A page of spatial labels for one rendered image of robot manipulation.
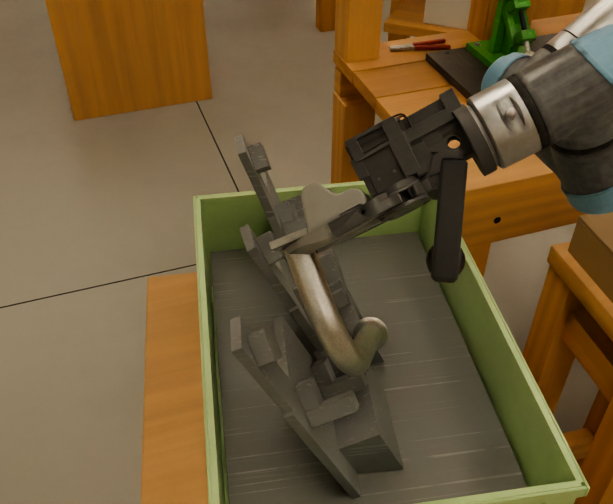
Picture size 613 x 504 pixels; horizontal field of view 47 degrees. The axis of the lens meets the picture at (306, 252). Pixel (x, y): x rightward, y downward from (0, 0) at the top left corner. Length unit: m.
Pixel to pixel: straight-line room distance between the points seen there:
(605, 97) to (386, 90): 1.06
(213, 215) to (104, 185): 1.81
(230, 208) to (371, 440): 0.50
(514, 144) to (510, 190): 0.73
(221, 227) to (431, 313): 0.39
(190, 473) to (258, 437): 0.11
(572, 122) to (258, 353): 0.37
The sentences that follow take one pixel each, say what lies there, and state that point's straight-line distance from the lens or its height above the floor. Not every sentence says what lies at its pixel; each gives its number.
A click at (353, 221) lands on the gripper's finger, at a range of 0.64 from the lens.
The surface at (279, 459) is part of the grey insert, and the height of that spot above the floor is 0.85.
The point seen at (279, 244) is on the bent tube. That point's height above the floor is 1.22.
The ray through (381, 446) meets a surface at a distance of 0.91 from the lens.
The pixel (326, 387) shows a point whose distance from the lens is 0.90.
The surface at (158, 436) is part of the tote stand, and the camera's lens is 1.07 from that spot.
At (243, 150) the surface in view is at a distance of 0.94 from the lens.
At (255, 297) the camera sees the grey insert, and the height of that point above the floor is 0.85.
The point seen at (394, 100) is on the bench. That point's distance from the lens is 1.65.
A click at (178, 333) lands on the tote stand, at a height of 0.79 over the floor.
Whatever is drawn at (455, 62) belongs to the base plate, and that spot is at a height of 0.90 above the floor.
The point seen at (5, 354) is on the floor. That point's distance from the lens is 2.39.
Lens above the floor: 1.65
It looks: 41 degrees down
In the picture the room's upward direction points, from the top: straight up
